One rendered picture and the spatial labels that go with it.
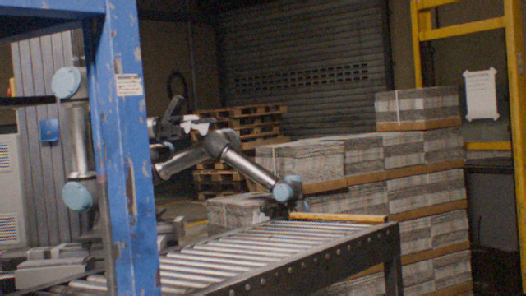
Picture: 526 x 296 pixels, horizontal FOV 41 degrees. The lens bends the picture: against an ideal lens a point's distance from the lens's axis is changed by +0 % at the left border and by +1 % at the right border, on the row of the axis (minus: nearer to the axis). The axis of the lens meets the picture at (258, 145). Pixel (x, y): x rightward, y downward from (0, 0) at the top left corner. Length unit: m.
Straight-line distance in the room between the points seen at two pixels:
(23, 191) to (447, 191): 2.22
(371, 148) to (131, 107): 2.38
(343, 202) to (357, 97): 7.52
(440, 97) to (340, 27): 7.24
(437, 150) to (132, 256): 2.79
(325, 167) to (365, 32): 7.61
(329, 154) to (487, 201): 1.45
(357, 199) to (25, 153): 1.60
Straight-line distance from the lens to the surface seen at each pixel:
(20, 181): 3.05
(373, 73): 10.86
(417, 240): 3.89
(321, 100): 11.34
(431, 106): 3.95
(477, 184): 4.61
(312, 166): 3.36
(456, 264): 4.14
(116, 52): 1.37
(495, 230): 4.58
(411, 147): 3.83
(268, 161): 3.51
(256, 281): 1.98
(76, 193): 2.69
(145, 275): 1.41
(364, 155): 3.61
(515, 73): 4.19
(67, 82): 2.68
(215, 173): 9.96
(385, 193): 3.71
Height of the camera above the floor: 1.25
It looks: 3 degrees down
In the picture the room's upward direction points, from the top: 5 degrees counter-clockwise
